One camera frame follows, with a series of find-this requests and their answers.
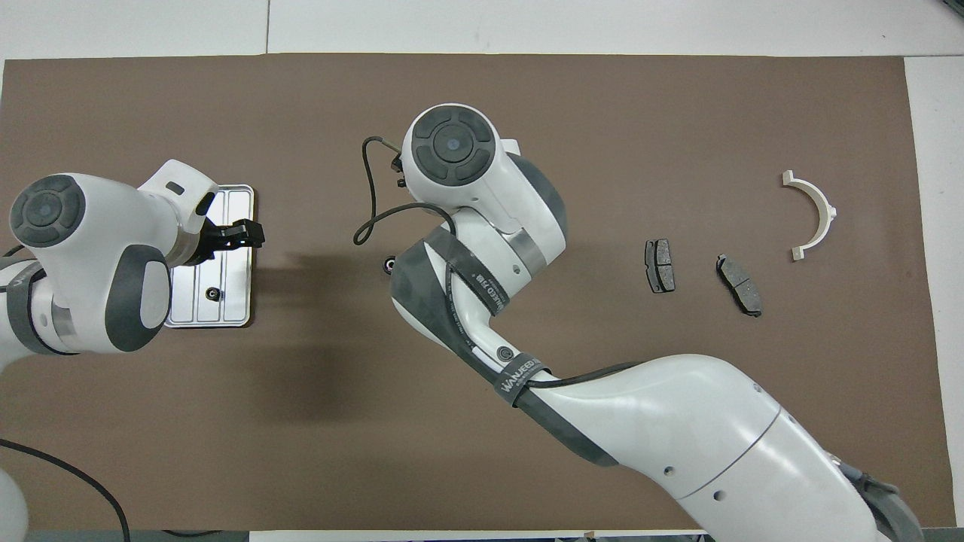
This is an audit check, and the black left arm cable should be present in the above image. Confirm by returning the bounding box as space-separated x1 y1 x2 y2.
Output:
0 245 133 542

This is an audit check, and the dark grey rectangular brake pad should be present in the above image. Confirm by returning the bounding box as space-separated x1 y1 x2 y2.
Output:
645 239 676 294

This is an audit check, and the brown table mat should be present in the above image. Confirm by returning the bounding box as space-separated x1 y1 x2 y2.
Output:
0 53 959 532

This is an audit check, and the silver metal tray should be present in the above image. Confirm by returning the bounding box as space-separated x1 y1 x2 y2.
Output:
163 184 255 329

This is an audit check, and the dark grey angled brake pad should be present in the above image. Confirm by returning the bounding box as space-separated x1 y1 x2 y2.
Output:
715 254 764 318

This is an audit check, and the white curved plastic bracket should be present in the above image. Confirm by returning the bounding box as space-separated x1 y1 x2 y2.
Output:
780 170 837 262

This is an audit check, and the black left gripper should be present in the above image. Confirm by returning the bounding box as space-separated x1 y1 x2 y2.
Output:
185 218 267 266

